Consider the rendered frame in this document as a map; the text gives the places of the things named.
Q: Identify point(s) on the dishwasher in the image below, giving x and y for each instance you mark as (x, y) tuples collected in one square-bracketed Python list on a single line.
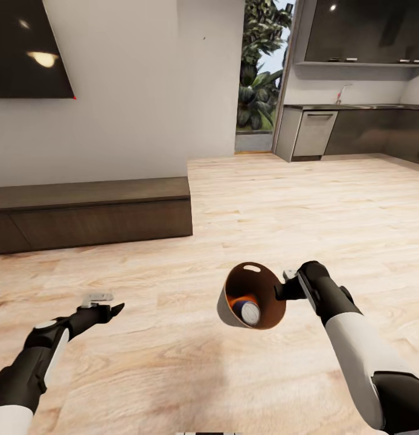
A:
[(313, 134)]

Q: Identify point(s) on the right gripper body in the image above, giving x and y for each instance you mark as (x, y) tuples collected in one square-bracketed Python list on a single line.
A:
[(286, 292)]

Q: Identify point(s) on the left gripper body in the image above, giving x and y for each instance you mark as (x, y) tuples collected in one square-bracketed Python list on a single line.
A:
[(94, 315)]

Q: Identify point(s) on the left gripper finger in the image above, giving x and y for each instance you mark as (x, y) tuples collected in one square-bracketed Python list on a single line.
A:
[(115, 310)]

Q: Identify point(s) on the wall mounted tv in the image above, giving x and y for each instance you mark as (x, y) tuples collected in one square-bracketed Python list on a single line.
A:
[(31, 64)]

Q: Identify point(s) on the trash can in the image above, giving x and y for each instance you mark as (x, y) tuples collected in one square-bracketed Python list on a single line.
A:
[(241, 281)]

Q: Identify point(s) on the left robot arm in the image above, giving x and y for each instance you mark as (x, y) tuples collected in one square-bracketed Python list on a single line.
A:
[(22, 383)]

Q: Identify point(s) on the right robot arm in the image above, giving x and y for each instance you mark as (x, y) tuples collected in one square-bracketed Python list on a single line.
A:
[(384, 387)]

